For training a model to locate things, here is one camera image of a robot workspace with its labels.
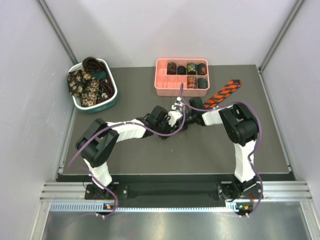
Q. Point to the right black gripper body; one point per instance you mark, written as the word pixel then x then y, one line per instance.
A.
pixel 189 119

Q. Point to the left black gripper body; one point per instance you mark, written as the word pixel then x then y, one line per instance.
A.
pixel 164 127

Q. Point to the orange navy striped tie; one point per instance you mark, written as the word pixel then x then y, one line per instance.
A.
pixel 223 94

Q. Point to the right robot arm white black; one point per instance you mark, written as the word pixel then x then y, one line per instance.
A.
pixel 242 129

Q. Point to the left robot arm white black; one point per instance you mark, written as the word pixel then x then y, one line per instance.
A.
pixel 98 141

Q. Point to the dark green rolled tie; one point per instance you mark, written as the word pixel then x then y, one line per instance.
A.
pixel 202 83

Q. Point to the red orange patterned rolled tie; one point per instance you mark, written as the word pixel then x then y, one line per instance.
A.
pixel 192 82

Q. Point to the black rolled tie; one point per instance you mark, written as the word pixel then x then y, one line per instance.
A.
pixel 181 70

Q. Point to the green yellow leaf rolled tie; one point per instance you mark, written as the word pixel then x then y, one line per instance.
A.
pixel 191 68

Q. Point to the teal orange leaf rolled tie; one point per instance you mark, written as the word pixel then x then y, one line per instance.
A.
pixel 201 69

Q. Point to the dark red floral rolled tie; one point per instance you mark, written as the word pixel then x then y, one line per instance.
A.
pixel 171 68

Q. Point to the teal white laundry basket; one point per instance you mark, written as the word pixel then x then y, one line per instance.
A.
pixel 101 106

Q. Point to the dark red striped tie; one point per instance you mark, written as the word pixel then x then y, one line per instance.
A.
pixel 106 90

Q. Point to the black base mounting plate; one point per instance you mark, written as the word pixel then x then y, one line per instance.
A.
pixel 168 190

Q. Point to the dark teal tie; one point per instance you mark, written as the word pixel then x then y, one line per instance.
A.
pixel 100 75

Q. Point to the brown floral tie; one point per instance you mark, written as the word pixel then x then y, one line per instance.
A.
pixel 81 84

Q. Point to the dark brown rolled tie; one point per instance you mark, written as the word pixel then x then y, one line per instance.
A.
pixel 92 65

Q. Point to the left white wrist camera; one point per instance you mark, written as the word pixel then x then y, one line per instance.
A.
pixel 174 117

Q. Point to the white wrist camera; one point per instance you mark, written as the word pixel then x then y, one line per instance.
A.
pixel 178 103
pixel 174 117

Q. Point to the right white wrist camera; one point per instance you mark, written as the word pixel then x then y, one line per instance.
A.
pixel 178 103

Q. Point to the grey slotted cable duct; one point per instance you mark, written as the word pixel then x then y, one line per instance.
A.
pixel 103 207

